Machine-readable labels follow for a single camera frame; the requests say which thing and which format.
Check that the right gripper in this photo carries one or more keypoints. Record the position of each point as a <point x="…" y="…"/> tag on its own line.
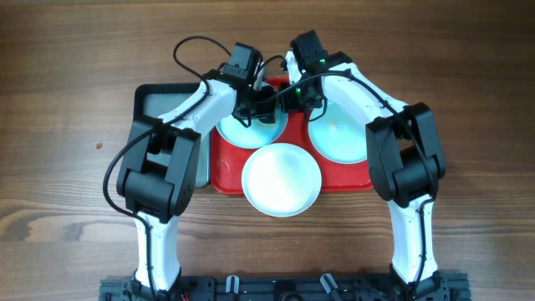
<point x="298" y="100"/>

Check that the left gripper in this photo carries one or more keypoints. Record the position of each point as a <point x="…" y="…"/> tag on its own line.
<point x="254" y="107"/>

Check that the light blue plate top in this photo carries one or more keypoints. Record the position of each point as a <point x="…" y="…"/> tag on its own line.
<point x="254" y="135"/>

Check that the light blue plate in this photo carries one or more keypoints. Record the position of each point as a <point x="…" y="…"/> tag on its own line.
<point x="254" y="135"/>
<point x="336" y="135"/>

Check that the white plate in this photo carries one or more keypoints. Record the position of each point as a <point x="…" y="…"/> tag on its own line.
<point x="281" y="180"/>

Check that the green yellow sponge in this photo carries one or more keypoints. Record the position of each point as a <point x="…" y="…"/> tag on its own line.
<point x="267" y="121"/>

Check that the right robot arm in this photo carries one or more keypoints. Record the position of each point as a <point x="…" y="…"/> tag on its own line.
<point x="403" y="152"/>

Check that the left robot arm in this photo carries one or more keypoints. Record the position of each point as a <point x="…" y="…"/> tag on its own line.
<point x="157" y="167"/>

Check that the red plastic tray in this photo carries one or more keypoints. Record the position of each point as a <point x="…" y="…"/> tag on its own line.
<point x="227" y="161"/>

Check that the black water tray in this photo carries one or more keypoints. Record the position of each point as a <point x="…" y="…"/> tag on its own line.
<point x="154" y="100"/>

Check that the light blue plate right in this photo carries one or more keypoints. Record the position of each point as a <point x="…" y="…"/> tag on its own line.
<point x="336" y="135"/>

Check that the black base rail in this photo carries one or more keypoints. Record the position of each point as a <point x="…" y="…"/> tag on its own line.
<point x="370" y="286"/>

